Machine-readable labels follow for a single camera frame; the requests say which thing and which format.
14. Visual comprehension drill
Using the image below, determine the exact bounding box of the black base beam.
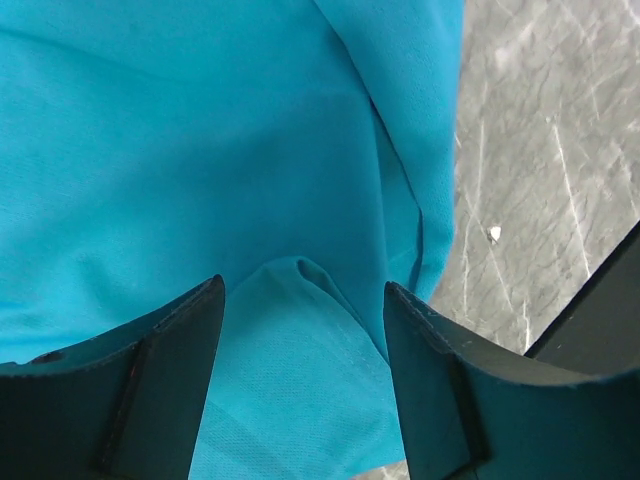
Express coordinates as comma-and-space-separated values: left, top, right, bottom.
525, 226, 640, 375

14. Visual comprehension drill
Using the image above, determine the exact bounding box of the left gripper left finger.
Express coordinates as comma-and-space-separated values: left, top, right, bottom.
1, 276, 225, 479

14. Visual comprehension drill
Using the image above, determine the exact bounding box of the teal t shirt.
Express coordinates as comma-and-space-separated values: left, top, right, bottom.
1, 1, 465, 479

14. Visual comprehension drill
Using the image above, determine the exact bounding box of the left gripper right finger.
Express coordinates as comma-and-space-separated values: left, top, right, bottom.
383, 282, 639, 479

